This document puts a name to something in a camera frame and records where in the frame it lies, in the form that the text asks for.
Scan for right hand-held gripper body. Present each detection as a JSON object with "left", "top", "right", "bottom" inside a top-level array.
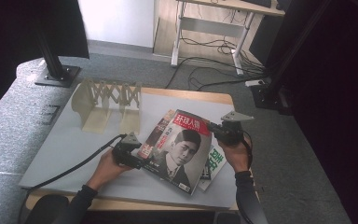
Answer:
[{"left": 217, "top": 110, "right": 255, "bottom": 147}]

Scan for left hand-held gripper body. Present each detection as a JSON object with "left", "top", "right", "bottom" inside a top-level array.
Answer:
[{"left": 112, "top": 132, "right": 143, "bottom": 166}]

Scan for white green-lettered magazine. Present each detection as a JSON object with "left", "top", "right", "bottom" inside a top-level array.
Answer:
[{"left": 198, "top": 144, "right": 227, "bottom": 192}]

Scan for portrait cover magazine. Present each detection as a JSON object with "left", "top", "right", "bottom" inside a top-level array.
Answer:
[{"left": 143, "top": 109, "right": 213, "bottom": 196}]

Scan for beige expandable book rack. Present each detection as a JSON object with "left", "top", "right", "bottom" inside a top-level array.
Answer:
[{"left": 71, "top": 77, "right": 143, "bottom": 135}]

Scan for person's left hand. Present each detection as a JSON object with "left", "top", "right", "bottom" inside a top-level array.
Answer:
[{"left": 86, "top": 148, "right": 132, "bottom": 191}]

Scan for person's right hand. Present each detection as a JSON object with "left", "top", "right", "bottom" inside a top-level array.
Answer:
[{"left": 218, "top": 138, "right": 251, "bottom": 174}]

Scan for grey table board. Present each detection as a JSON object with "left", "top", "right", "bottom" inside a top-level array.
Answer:
[{"left": 18, "top": 91, "right": 243, "bottom": 209}]

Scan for white power strip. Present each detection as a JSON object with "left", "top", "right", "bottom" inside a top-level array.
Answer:
[{"left": 244, "top": 78, "right": 267, "bottom": 88}]

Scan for black tape marks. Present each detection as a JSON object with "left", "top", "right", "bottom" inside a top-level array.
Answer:
[{"left": 38, "top": 104, "right": 62, "bottom": 126}]

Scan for white-legged wooden desk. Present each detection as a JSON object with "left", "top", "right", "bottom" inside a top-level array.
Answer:
[{"left": 171, "top": 0, "right": 286, "bottom": 77}]

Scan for black metal stand with base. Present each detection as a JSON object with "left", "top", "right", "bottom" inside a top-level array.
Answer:
[{"left": 34, "top": 27, "right": 82, "bottom": 89}]

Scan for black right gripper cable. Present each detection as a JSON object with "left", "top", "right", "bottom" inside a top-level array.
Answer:
[{"left": 241, "top": 130, "right": 255, "bottom": 175}]

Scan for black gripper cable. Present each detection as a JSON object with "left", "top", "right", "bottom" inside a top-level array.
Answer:
[
  {"left": 241, "top": 130, "right": 255, "bottom": 175},
  {"left": 17, "top": 133, "right": 129, "bottom": 224}
]

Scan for black floor cable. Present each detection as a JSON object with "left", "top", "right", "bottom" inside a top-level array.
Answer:
[
  {"left": 165, "top": 55, "right": 269, "bottom": 90},
  {"left": 180, "top": 36, "right": 248, "bottom": 56},
  {"left": 187, "top": 65, "right": 267, "bottom": 91}
]

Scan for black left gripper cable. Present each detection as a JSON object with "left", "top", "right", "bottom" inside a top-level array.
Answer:
[{"left": 17, "top": 133, "right": 129, "bottom": 224}]

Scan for black metal frame stand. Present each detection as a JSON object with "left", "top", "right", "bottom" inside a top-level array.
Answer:
[{"left": 249, "top": 0, "right": 296, "bottom": 117}]

